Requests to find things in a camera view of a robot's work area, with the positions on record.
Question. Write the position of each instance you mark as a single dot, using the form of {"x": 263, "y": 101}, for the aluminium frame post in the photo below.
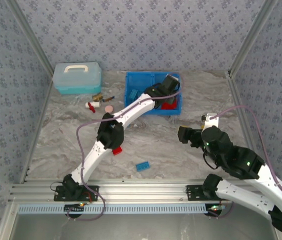
{"x": 31, "y": 37}
{"x": 250, "y": 35}

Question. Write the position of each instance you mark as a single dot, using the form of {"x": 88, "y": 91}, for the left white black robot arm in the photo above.
{"x": 110, "y": 132}

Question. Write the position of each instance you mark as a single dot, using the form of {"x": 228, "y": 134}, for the blue lego brick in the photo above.
{"x": 131, "y": 95}
{"x": 142, "y": 166}
{"x": 136, "y": 92}

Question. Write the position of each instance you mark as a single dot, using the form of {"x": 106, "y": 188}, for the small circuit board with LED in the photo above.
{"x": 215, "y": 208}
{"x": 74, "y": 207}

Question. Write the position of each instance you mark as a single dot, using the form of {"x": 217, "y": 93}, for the brass pipe fitting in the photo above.
{"x": 97, "y": 96}

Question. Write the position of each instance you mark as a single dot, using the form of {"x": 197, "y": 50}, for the blue plastic bin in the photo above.
{"x": 130, "y": 80}
{"x": 173, "y": 111}

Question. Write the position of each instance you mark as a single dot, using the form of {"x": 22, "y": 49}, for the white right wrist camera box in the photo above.
{"x": 211, "y": 121}

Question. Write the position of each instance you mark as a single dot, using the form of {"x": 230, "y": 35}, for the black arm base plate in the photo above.
{"x": 93, "y": 192}
{"x": 193, "y": 193}

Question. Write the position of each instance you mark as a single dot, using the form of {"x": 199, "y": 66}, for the aluminium side rail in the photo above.
{"x": 238, "y": 100}
{"x": 40, "y": 120}

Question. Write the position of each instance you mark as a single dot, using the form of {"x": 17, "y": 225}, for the copper rod with blue tip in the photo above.
{"x": 108, "y": 99}

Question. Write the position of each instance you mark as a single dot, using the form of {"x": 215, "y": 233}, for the pink round disc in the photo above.
{"x": 109, "y": 109}

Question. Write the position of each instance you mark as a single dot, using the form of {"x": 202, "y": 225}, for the wide aluminium front rail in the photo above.
{"x": 143, "y": 191}

